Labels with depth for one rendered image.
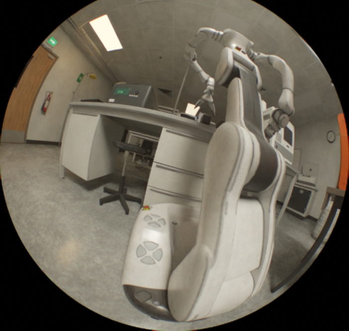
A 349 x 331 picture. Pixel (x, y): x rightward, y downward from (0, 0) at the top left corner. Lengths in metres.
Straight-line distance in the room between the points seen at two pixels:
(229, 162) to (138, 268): 0.42
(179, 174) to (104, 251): 0.73
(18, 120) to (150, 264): 3.35
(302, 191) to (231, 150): 3.23
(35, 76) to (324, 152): 7.23
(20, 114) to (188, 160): 3.46
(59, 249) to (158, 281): 0.57
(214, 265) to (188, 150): 0.67
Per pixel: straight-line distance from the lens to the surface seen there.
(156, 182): 0.77
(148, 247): 0.43
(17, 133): 3.35
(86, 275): 0.70
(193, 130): 0.76
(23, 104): 3.33
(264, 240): 0.35
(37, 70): 3.46
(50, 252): 0.81
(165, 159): 0.73
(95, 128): 1.01
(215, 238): 0.20
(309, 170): 3.93
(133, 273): 0.44
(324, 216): 2.41
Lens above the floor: 0.65
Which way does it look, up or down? 1 degrees down
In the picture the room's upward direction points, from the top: 16 degrees clockwise
